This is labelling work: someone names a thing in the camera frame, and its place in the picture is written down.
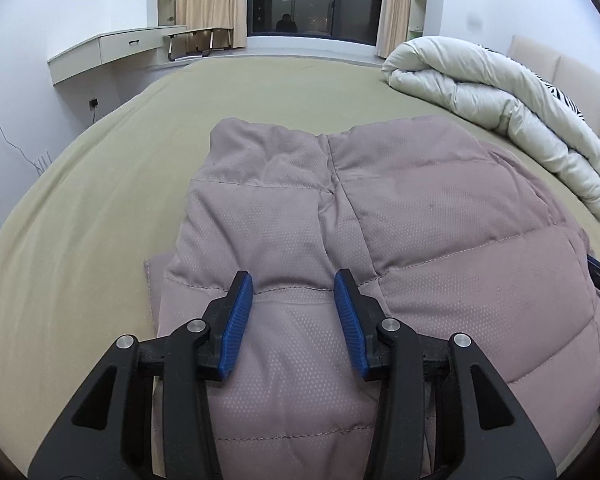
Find mauve puffer hooded coat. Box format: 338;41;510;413
145;116;600;479

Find olive green bed sheet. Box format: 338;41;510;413
0;58;588;469

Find beige padded headboard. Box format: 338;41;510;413
507;35;600;137

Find zebra print pillow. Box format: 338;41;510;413
465;46;584;119

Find white folded duvet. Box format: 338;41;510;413
381;36;600;219

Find white wifi router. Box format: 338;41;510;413
34;152;53;176

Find right beige curtain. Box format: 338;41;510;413
376;0;412;58

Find small folding lap table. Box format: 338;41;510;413
168;27;234;62

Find white router cable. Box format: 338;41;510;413
0;77;44;172

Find white wall-mounted desk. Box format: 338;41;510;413
47;25;186;86

